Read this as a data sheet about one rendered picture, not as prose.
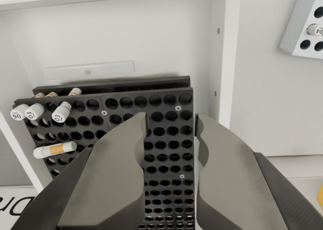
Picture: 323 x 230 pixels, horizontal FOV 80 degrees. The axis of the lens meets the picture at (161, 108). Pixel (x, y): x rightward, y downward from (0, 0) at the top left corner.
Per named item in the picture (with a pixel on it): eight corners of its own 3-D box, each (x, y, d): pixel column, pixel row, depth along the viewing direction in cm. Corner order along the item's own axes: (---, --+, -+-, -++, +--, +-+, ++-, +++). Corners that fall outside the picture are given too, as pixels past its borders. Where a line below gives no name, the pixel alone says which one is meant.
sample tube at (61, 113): (83, 89, 21) (66, 115, 18) (81, 97, 22) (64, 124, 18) (72, 84, 21) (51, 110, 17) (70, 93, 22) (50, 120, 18)
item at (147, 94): (18, 98, 20) (13, 101, 19) (192, 87, 18) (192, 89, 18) (25, 114, 21) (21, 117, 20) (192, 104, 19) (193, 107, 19)
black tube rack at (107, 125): (49, 79, 25) (13, 101, 19) (187, 68, 23) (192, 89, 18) (93, 194, 35) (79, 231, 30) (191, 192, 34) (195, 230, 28)
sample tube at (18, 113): (36, 90, 22) (7, 110, 18) (47, 90, 22) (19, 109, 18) (41, 100, 23) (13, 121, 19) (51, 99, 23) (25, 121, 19)
